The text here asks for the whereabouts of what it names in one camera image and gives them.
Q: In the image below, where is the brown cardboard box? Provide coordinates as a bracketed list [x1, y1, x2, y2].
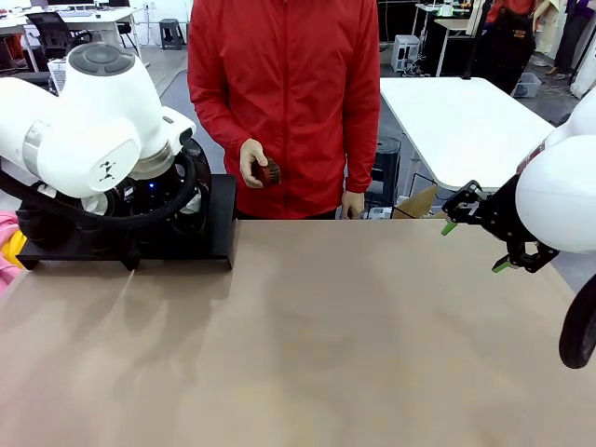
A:
[393, 183, 441, 220]

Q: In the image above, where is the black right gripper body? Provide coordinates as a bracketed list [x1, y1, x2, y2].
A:
[481, 175, 536, 243]

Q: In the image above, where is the grey plastic bin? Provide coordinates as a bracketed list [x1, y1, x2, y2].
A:
[511, 72, 544, 99]

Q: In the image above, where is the white office desk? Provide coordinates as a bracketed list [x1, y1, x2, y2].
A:
[0, 7, 145, 61]

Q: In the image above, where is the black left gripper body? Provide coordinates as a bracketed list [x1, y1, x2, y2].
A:
[115, 162, 187, 220]

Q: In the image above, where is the pink cloth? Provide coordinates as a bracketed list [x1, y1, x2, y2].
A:
[0, 211, 24, 294]

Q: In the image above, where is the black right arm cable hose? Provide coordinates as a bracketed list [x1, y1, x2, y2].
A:
[558, 274, 596, 370]

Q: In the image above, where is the yellow plastic object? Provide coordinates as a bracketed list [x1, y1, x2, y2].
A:
[2, 230, 29, 270]

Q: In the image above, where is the person's left hand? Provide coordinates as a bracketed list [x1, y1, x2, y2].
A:
[341, 190, 366, 220]

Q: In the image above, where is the person in black apron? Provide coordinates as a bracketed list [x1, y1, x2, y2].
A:
[483, 0, 536, 94]

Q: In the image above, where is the black pole stand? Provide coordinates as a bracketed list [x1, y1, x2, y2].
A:
[463, 0, 488, 81]

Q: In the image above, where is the grey plastic stool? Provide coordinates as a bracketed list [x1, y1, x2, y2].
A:
[159, 18, 183, 50]

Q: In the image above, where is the brown shoe brush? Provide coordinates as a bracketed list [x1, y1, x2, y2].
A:
[252, 156, 283, 188]

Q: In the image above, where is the white air purifier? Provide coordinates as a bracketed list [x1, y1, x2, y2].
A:
[47, 59, 71, 97]

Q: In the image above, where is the large white table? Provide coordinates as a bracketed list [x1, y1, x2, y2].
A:
[379, 76, 558, 192]

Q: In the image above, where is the person's right forearm red sleeve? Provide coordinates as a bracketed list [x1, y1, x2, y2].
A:
[190, 88, 252, 162]

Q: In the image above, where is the person's right hand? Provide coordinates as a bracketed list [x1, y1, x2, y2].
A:
[238, 138, 271, 190]

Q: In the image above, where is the black shoe stand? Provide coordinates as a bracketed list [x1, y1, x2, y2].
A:
[16, 174, 238, 272]

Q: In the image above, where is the person in purple top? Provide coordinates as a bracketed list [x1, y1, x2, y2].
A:
[551, 0, 596, 80]

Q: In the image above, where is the person's left forearm red sleeve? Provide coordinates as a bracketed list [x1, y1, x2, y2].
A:
[344, 106, 382, 195]

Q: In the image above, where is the small white table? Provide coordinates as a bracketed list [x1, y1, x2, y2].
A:
[432, 17, 471, 78]

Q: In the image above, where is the blue-grey plastic stool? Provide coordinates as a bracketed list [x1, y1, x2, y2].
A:
[370, 137, 402, 218]

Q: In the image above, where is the white computer case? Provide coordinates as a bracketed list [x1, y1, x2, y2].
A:
[393, 34, 423, 74]

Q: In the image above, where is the black office chair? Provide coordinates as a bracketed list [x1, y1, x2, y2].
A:
[25, 11, 94, 61]

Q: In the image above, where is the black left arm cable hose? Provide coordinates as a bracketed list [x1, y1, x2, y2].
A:
[0, 148, 199, 230]

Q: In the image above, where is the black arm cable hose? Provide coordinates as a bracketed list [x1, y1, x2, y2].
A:
[0, 148, 199, 230]
[558, 274, 596, 370]

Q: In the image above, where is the person in red jacket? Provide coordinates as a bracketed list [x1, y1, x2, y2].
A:
[187, 0, 382, 220]

